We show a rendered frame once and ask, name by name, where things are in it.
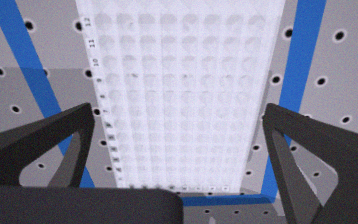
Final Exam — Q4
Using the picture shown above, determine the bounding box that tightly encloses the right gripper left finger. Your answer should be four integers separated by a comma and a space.
0, 103, 95, 187

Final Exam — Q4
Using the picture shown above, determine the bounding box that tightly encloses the blue tape outline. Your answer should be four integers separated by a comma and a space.
0, 0, 326, 207

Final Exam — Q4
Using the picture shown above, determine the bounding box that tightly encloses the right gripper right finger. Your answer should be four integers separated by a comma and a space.
262, 103, 358, 224

